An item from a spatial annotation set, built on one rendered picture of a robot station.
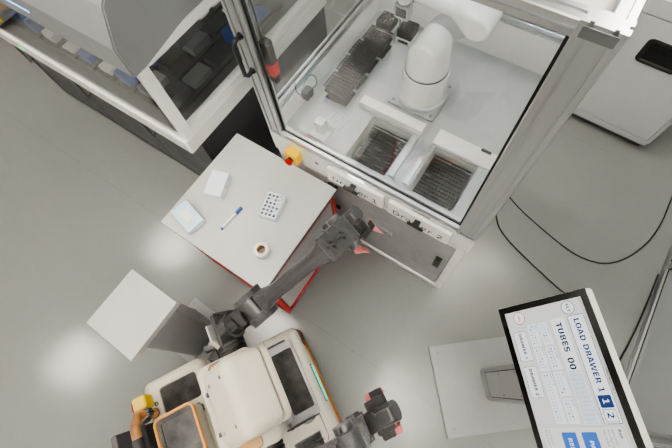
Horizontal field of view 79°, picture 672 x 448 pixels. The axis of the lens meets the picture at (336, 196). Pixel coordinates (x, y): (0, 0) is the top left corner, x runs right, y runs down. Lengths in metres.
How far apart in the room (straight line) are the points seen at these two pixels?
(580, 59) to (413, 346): 1.95
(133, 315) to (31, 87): 2.70
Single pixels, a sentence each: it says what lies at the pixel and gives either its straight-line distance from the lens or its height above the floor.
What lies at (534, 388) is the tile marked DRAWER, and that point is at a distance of 1.60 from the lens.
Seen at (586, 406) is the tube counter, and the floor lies 1.11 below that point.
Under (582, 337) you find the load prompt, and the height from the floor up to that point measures 1.15.
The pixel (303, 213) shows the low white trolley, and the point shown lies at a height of 0.76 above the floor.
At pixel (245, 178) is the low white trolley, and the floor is 0.76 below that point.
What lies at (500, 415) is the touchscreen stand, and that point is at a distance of 2.57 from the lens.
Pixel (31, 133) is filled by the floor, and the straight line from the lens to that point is 3.99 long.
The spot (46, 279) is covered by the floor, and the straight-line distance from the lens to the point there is 3.31.
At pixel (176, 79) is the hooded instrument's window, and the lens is 1.92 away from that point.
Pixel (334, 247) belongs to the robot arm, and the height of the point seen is 1.47.
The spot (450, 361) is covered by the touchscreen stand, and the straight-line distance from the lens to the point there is 2.52.
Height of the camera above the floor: 2.51
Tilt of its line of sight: 65 degrees down
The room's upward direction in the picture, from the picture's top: 9 degrees counter-clockwise
